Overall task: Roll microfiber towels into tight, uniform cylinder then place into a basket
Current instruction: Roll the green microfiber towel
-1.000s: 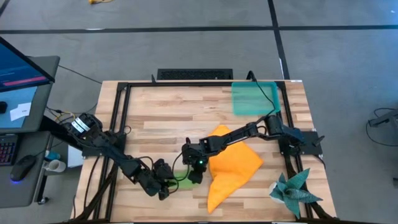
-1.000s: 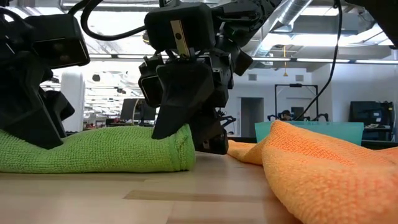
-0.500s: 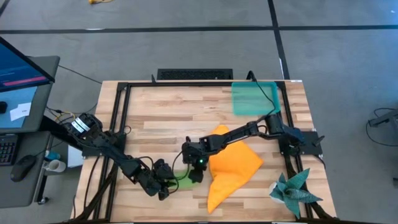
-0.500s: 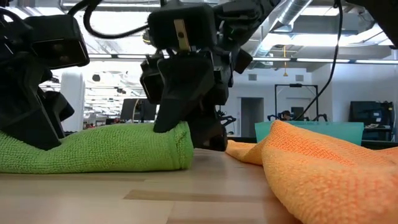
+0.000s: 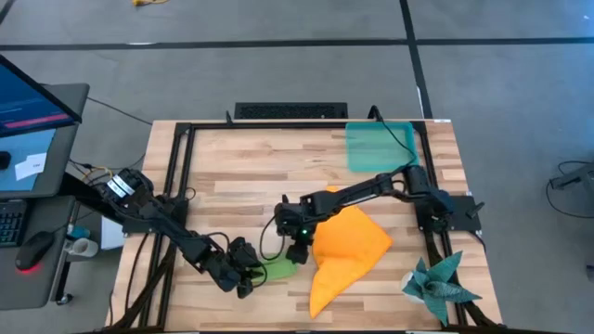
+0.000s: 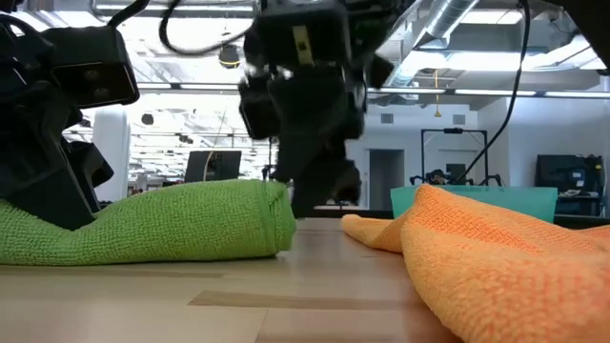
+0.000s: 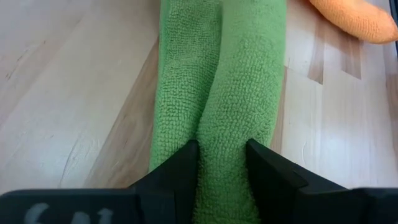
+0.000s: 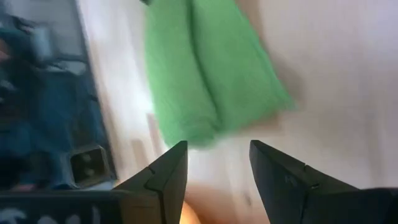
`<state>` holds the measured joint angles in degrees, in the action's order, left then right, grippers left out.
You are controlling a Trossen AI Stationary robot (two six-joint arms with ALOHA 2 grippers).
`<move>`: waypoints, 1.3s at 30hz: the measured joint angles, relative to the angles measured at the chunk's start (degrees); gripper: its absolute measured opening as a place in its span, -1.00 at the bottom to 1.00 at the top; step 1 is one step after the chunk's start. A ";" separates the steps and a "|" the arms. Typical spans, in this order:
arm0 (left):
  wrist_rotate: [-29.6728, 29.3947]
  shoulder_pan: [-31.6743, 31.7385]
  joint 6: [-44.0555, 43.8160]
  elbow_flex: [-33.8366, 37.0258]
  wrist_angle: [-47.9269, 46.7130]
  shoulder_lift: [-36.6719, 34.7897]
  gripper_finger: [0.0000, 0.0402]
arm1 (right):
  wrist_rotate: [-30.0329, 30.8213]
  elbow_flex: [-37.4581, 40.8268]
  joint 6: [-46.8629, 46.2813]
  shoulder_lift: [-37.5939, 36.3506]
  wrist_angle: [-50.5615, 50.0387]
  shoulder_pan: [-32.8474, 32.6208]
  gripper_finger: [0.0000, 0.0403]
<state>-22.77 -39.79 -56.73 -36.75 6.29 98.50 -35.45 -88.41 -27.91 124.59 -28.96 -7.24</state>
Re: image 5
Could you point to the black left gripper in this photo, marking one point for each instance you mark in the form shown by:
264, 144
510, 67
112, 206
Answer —
229, 266

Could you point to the blue-grey desk mat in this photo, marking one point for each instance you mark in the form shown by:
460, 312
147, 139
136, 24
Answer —
28, 144

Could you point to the white plant pot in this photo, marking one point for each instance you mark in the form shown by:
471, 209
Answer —
408, 287

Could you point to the black computer mouse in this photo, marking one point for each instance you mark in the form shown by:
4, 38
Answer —
33, 250

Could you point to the white paper sheet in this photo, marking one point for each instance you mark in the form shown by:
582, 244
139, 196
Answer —
111, 232

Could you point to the white mug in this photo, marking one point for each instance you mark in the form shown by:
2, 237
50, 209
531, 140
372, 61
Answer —
83, 247

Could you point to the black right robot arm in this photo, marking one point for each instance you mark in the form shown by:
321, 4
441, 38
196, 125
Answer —
352, 195

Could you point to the grey side desk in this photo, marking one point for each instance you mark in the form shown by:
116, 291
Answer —
46, 278

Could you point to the black aluminium table frame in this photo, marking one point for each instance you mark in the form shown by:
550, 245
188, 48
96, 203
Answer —
301, 125

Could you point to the black keyboard on table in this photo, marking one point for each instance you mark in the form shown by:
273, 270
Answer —
290, 110

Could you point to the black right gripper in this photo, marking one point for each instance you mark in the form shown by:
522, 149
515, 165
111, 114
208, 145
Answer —
294, 218

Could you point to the black round desk object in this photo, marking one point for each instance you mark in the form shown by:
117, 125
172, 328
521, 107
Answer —
3, 160

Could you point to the orange microfiber towel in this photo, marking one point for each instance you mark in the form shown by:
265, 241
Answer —
348, 250

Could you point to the teal plastic basket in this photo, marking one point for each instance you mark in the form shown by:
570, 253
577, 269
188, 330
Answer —
378, 146

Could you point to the teal artificial plant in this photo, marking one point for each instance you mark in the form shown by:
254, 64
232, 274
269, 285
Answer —
438, 283

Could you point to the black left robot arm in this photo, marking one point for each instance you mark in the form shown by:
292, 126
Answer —
185, 241

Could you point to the small blue cup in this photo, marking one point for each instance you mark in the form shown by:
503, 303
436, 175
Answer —
80, 232

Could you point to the black desk caster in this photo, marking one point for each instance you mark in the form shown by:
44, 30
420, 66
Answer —
65, 299

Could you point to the white paper note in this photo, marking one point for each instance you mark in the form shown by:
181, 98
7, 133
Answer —
30, 166

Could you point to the blue-screen computer monitor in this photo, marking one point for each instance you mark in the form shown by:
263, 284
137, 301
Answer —
28, 102

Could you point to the green microfiber towel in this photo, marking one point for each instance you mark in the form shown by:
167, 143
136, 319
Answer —
278, 270

